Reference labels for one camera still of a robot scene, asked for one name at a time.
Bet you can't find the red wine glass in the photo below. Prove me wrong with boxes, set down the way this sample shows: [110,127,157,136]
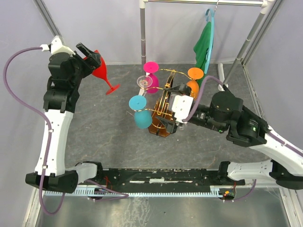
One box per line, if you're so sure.
[92,50,120,95]

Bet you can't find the orange wine glass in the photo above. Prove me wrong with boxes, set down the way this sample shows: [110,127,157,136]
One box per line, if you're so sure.
[187,67,204,100]

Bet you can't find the pink wine glass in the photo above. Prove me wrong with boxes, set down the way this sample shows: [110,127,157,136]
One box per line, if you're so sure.
[143,61,160,94]

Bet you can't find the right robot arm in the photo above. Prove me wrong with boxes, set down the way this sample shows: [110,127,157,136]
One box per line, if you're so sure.
[158,84,303,190]

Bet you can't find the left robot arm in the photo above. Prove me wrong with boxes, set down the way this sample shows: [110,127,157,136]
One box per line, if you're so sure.
[25,43,105,193]

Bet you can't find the clear wine glass front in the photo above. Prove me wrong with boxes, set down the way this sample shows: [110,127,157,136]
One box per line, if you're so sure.
[178,124,185,131]

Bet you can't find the clear wine glass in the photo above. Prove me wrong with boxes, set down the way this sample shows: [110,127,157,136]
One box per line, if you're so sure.
[137,75,152,96]
[178,124,185,131]

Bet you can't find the blue wine glass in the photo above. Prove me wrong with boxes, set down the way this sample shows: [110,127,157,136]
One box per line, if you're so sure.
[129,95,152,129]

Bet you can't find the clear wine glass rear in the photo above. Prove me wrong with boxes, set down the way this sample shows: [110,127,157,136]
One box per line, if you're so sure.
[137,75,152,96]

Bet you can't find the green cloth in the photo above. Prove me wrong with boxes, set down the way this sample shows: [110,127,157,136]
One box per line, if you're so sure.
[193,22,212,75]

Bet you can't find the light blue clothes hanger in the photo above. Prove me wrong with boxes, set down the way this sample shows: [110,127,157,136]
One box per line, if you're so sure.
[205,9,214,74]

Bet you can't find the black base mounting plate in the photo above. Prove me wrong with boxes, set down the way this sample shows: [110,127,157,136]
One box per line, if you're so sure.
[92,168,245,194]

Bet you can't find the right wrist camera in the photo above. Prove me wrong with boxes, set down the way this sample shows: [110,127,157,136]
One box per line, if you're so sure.
[168,94,194,123]

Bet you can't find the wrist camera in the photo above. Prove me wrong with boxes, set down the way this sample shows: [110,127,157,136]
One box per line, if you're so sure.
[168,94,194,123]
[40,35,75,56]

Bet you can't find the gold wire glass rack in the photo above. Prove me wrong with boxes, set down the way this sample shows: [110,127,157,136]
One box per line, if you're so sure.
[145,69,191,138]

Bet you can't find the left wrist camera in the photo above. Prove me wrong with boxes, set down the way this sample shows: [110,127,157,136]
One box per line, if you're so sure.
[40,35,75,56]

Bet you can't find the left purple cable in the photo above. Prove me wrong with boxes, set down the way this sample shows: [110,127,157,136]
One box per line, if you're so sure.
[5,46,130,216]

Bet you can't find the silver clothes rail stand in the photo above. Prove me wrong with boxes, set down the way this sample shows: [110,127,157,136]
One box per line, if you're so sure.
[139,0,275,86]

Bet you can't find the light blue cable duct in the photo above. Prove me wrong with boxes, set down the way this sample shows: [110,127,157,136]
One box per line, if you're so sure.
[44,185,225,198]

